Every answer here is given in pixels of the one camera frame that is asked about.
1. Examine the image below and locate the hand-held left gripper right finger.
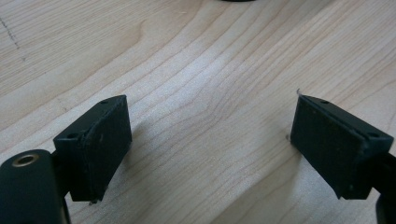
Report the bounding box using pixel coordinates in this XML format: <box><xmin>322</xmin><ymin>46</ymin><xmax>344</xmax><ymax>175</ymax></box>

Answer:
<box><xmin>290</xmin><ymin>92</ymin><xmax>395</xmax><ymax>201</ymax></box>

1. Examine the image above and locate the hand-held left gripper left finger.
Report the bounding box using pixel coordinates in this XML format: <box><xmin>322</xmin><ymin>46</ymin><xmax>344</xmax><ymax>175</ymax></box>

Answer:
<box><xmin>52</xmin><ymin>94</ymin><xmax>134</xmax><ymax>205</ymax></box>

